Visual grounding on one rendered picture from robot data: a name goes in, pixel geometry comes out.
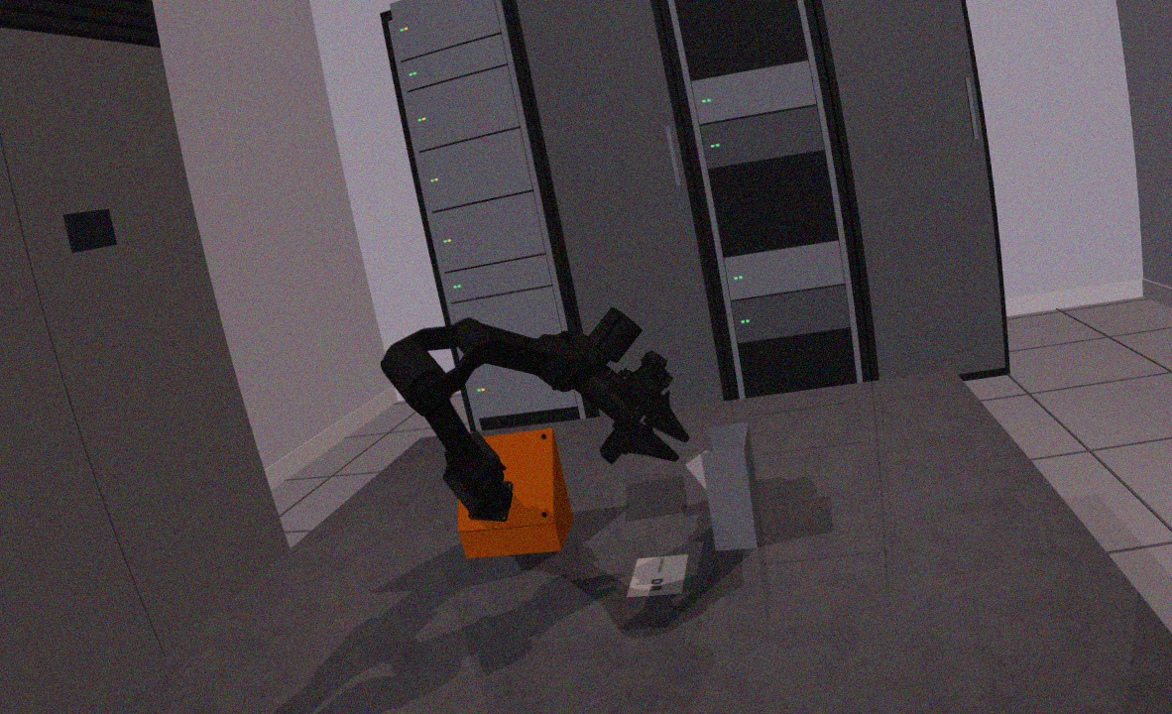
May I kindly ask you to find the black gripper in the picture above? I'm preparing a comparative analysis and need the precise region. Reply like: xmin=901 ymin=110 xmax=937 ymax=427
xmin=588 ymin=369 xmax=689 ymax=464

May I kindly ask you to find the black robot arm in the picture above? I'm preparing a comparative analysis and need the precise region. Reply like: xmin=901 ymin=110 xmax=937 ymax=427
xmin=381 ymin=307 xmax=670 ymax=522

